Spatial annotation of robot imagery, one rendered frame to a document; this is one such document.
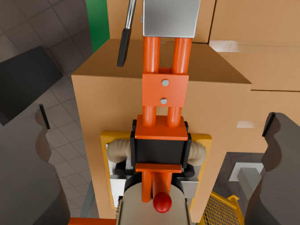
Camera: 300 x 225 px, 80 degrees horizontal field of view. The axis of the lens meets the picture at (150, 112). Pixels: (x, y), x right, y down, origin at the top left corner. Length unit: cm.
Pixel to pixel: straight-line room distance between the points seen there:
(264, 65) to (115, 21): 64
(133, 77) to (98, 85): 8
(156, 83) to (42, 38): 134
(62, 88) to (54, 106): 21
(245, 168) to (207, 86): 184
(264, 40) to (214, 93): 51
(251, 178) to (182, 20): 199
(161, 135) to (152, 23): 15
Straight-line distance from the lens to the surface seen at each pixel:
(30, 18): 155
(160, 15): 23
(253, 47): 89
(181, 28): 23
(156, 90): 25
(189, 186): 57
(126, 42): 23
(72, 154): 207
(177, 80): 25
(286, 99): 108
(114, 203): 70
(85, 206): 163
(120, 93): 42
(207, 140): 49
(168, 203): 24
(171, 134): 28
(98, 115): 46
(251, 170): 222
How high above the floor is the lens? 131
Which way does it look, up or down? 57 degrees down
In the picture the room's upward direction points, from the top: 178 degrees counter-clockwise
